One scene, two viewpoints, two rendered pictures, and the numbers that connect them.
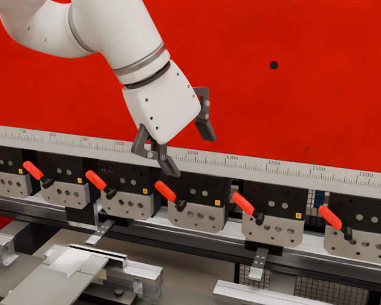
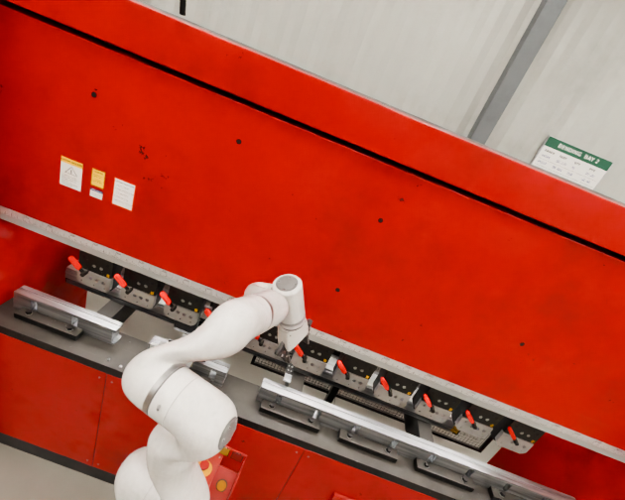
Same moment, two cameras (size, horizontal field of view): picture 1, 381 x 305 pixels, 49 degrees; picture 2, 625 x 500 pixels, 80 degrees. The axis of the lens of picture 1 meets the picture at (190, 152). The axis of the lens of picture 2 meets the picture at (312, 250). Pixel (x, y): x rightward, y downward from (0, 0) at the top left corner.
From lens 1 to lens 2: 0.74 m
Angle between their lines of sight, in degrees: 19
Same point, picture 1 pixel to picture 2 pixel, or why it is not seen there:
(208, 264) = not seen: hidden behind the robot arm
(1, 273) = (109, 349)
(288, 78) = (342, 298)
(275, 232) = (310, 365)
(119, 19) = (294, 311)
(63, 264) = not seen: hidden behind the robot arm
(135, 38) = (298, 316)
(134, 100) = (285, 334)
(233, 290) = (273, 386)
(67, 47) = not seen: hidden behind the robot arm
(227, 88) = (309, 292)
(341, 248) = (341, 380)
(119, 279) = (200, 368)
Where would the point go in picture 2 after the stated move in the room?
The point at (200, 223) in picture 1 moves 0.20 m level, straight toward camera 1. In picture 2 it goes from (268, 351) to (270, 389)
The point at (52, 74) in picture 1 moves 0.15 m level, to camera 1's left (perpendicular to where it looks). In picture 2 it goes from (200, 248) to (161, 239)
